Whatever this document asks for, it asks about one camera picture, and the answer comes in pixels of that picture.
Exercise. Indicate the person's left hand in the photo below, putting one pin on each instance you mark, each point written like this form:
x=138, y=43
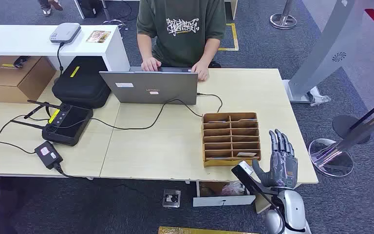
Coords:
x=201, y=70

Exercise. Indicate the person's right hand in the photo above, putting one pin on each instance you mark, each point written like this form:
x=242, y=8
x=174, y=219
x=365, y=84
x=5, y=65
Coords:
x=150, y=64

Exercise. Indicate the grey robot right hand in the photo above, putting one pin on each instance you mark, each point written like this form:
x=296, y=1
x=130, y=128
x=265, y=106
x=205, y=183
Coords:
x=283, y=168

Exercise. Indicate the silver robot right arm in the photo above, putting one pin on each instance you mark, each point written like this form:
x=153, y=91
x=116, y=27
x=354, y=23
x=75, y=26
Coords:
x=291, y=210

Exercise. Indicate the card with pale face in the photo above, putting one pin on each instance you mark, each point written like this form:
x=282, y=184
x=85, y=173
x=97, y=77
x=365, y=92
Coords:
x=246, y=154

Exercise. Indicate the person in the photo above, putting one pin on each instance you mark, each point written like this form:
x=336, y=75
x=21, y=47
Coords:
x=182, y=29

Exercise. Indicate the printed picture card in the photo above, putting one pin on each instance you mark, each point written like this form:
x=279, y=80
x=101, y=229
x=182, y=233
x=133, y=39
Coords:
x=98, y=36

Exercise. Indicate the wooden card organizer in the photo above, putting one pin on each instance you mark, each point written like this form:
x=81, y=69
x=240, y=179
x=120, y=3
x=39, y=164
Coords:
x=230, y=139

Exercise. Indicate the grey laptop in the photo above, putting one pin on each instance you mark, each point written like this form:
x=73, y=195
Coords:
x=150, y=87

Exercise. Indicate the chrome stanchion with round base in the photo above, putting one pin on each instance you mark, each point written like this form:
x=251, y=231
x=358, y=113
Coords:
x=330, y=158
x=283, y=20

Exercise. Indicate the white open drawer box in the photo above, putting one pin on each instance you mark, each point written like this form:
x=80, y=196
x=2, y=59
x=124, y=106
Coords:
x=222, y=195

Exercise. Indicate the black zip case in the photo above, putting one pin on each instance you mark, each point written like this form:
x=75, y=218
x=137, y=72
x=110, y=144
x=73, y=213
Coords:
x=82, y=82

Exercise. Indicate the black stanchion base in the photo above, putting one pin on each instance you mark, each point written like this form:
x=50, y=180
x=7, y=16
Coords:
x=346, y=127

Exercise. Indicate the grey router box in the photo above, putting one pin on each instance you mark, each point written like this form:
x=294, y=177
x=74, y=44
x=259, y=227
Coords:
x=65, y=32

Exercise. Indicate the black remote controller with antennas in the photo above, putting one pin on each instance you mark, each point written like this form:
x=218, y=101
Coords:
x=66, y=124

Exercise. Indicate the bystander's feet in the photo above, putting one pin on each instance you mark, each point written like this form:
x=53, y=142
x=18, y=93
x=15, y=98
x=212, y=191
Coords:
x=50, y=6

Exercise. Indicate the floor power socket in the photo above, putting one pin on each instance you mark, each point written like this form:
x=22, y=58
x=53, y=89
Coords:
x=171, y=198

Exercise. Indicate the white side desk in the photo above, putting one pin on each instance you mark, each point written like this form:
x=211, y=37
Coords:
x=29, y=42

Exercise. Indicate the grey gate kiosk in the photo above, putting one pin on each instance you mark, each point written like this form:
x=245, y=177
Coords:
x=332, y=51

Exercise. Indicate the black glasses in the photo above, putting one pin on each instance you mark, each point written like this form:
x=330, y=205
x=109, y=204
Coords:
x=20, y=61

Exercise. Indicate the black power adapter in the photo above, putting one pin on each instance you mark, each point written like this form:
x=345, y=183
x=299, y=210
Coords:
x=48, y=155

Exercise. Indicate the cardboard box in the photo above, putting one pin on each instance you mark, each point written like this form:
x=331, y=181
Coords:
x=14, y=80

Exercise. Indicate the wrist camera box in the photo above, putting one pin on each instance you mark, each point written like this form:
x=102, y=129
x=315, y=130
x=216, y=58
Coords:
x=246, y=176

